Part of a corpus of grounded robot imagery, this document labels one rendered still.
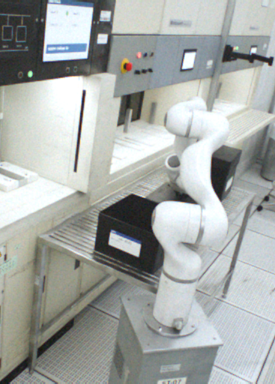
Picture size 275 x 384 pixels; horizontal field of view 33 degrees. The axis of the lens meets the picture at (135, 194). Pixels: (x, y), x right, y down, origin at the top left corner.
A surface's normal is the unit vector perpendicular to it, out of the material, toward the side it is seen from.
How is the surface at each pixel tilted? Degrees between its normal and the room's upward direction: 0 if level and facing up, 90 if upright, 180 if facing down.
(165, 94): 90
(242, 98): 90
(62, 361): 0
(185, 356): 90
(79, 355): 0
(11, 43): 90
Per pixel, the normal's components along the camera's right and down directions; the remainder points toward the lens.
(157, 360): 0.29, 0.43
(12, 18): 0.87, 0.32
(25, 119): -0.47, 0.29
